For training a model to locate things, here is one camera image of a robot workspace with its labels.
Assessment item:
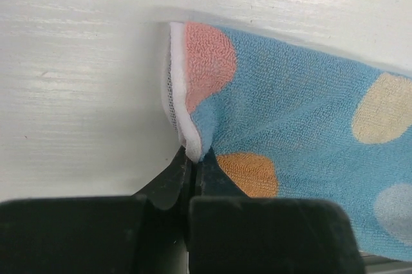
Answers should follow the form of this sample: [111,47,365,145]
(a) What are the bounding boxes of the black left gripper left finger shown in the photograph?
[1,149,191,273]

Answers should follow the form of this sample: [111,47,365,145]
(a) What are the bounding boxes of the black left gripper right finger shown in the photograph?
[188,152,366,273]

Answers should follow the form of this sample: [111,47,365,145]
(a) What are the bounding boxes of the blue patterned towel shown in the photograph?
[162,22,411,261]

